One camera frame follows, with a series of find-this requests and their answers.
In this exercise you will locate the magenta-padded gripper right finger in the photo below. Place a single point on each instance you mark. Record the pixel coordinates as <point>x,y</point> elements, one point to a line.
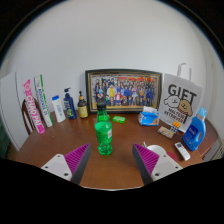
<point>146,160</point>

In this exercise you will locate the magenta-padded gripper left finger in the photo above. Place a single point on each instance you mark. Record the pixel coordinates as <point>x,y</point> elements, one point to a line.
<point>77,159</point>

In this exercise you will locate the green plastic drink bottle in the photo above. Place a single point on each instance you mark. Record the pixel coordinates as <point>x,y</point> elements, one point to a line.
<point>103,135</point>

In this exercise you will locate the white paper cup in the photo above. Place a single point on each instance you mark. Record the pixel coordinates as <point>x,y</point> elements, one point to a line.
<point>156,149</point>

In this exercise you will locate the flat round red coaster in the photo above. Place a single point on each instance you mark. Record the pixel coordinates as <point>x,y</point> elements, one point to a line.
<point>173,156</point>

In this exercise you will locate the small snack packet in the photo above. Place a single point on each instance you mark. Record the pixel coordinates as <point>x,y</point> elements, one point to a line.
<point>165,132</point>

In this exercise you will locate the white remote control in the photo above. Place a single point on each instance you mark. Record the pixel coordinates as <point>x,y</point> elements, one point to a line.
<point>182,151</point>

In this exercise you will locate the blue tissue pack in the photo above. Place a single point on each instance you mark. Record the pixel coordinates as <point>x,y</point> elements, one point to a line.
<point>149,118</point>

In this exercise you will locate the small green box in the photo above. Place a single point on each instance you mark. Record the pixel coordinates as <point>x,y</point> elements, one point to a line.
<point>118,119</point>

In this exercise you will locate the amber pump bottle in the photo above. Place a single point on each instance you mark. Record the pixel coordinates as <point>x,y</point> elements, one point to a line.
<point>82,109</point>

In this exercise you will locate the white bottle with blue cap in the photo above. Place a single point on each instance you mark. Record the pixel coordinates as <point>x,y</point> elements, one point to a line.
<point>59,110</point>

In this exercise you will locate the dark blue pump bottle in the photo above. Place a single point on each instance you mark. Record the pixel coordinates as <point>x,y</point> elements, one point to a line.
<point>69,106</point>

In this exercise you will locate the blue detergent bottle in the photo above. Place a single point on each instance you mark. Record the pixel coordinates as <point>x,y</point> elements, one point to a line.
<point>193,133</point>

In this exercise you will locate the brown wooden side table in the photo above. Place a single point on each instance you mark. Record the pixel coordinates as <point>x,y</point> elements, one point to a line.
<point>209,136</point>

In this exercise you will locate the long pink box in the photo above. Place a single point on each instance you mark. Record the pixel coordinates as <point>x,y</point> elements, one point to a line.
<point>33,108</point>

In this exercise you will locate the dark wooden chair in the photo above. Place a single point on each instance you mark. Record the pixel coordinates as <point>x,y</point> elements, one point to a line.
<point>25,116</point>

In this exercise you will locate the long green white box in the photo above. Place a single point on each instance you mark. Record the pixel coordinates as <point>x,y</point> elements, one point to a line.
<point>43,100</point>

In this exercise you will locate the white radiator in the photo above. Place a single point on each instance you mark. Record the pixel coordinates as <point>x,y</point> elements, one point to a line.
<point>216,151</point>

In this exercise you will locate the white paper gift bag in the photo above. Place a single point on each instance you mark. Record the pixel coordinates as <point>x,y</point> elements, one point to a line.
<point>180,96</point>

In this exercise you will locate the framed group photo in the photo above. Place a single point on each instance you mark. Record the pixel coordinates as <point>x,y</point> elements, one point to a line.
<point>124,90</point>

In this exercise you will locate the white flat panel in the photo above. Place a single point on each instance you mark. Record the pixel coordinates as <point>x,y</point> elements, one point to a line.
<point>11,110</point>

